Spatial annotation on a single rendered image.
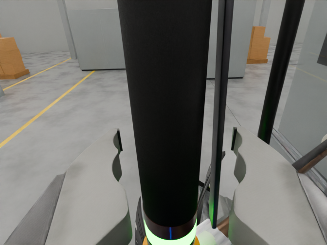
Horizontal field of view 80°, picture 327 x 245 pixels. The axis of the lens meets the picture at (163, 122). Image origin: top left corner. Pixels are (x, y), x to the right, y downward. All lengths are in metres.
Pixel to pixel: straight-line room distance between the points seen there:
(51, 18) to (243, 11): 10.61
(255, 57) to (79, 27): 6.32
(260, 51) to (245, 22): 2.65
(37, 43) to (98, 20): 7.48
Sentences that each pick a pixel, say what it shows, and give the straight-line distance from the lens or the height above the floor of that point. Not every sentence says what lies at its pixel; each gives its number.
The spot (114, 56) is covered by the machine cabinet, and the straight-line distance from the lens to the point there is 7.53.
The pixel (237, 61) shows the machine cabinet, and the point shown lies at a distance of 6.11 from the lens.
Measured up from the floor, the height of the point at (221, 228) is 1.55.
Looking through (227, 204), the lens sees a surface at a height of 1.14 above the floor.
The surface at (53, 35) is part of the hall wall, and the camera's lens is 13.91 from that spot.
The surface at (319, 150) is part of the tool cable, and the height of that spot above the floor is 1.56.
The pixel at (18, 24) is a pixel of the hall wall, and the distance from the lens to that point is 14.82.
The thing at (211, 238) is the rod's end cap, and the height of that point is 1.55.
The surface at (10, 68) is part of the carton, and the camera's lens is 8.43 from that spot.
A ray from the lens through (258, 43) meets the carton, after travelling 8.36.
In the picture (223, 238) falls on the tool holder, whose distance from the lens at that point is 0.21.
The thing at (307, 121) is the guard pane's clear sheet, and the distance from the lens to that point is 1.28.
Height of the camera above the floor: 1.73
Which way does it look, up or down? 29 degrees down
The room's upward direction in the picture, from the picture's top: 2 degrees counter-clockwise
